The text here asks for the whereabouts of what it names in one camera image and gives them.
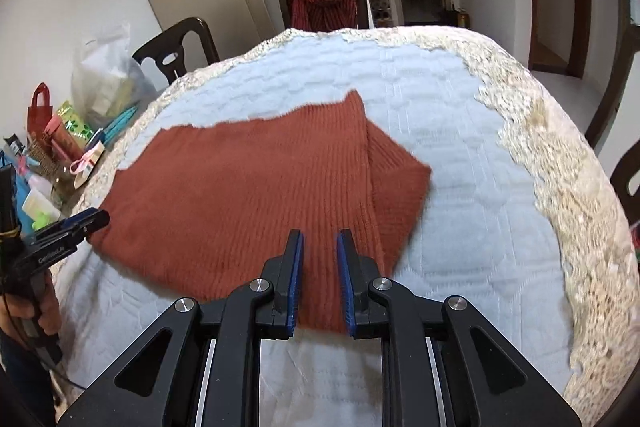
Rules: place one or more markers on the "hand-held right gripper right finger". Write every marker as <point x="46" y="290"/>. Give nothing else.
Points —
<point x="344" y="287"/>

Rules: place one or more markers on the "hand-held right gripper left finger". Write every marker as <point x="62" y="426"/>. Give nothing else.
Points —
<point x="297" y="282"/>

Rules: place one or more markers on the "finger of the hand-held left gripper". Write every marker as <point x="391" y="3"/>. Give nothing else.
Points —
<point x="80" y="219"/>
<point x="60" y="239"/>

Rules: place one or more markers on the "rust red knitted sweater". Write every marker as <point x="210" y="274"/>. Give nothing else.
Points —
<point x="225" y="197"/>

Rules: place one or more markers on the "person's left forearm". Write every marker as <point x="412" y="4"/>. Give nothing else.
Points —
<point x="20" y="382"/>

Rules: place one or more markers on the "person's left hand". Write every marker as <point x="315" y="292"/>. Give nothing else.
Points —
<point x="52" y="314"/>

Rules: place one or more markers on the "white plastic container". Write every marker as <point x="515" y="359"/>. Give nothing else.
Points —
<point x="40" y="204"/>

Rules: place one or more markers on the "glass jar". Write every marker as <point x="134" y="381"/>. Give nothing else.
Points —
<point x="62" y="182"/>

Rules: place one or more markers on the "small box with pink ribbon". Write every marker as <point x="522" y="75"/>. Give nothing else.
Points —
<point x="87" y="167"/>

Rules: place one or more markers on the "green floral box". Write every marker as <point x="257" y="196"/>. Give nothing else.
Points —
<point x="75" y="122"/>

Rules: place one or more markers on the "red gift bag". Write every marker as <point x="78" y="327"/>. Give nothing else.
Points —
<point x="37" y="117"/>

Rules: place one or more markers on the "white plastic bag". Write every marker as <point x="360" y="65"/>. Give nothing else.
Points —
<point x="100" y="72"/>

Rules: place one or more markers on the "light blue quilted lace-trimmed blanket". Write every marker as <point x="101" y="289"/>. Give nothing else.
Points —
<point x="475" y="207"/>

